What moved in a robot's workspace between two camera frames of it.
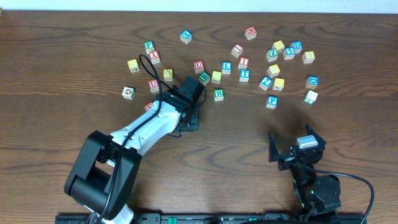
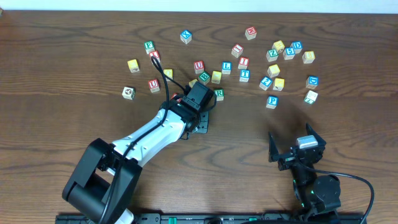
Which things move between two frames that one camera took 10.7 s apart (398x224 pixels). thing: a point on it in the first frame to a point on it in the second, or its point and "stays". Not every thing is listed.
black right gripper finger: (273, 149) stays
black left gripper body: (191, 123) to (182, 97)
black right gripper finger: (311, 132) stays
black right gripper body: (292, 156) stays
